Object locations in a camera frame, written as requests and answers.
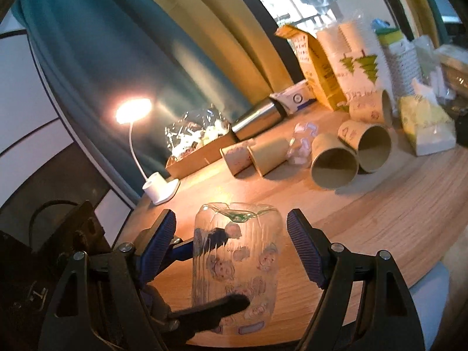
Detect stacked white cups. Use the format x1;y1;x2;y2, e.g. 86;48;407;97
383;38;422;100

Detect yellow paper box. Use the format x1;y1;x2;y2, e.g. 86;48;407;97
275;25;347;111

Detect stainless steel thermos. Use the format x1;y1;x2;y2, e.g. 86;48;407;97
232;97;287;141

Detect paper cup by pack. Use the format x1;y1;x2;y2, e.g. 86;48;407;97
349;90;393;127

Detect yellow tissue pack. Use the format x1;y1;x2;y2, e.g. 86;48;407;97
399;95;456;156

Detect white blue small carton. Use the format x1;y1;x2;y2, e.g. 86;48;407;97
270;79;315;116

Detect paper cup rear right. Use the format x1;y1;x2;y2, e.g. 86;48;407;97
338;120;392;173

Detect paper cup far left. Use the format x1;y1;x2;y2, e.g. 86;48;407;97
220;139;255;177

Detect white desk lamp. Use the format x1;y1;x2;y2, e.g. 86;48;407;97
116;97;180;206

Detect paper cup pack, tree print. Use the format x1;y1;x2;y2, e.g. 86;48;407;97
316;15;396;109

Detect crumpled clear plastic cup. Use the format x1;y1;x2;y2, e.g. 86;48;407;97
286;122;318;168

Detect cardboard tray box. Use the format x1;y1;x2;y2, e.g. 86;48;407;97
166;131;237;179

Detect clear plastic sticker cup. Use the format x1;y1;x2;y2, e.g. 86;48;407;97
191;202;283;335

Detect paper cup front right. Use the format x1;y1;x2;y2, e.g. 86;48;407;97
311;132;359;190

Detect plain brown paper cup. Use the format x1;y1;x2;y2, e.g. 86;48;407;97
247;138;289;177

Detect teal yellow curtain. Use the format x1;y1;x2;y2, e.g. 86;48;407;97
11;0;302;201

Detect clear plastic snack bag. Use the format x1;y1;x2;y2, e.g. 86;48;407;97
164;105;231;161

